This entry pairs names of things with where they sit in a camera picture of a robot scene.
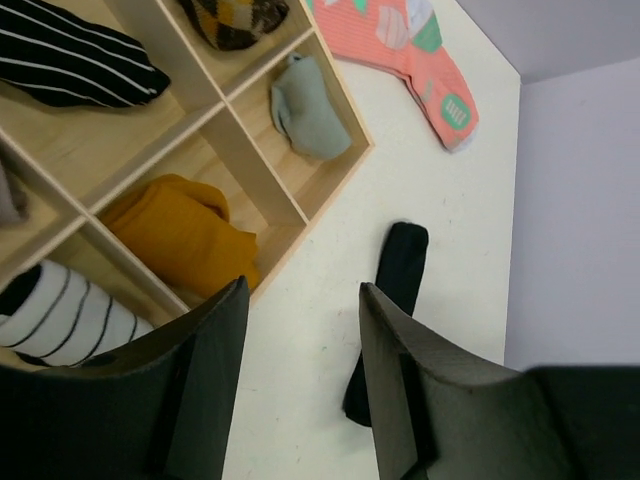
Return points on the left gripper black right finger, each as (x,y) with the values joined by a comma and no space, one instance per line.
(439,411)

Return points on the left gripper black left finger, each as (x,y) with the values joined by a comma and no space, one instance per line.
(159,407)

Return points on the rolled white striped sock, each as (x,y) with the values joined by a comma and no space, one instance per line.
(58,317)

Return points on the rolled mustard sock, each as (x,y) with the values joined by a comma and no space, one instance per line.
(180,229)

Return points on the wooden compartment tray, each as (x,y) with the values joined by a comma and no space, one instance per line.
(213,125)

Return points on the rolled beige sock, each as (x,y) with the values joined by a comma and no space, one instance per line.
(14,203)

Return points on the rolled grey sock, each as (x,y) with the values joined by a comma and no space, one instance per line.
(301,110)

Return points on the rolled black striped sock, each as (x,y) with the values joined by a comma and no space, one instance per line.
(62,60)

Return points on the pink patterned sock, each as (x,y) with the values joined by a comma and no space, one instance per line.
(403,38)

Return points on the rolled argyle brown sock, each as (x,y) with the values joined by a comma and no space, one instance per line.
(232,25)

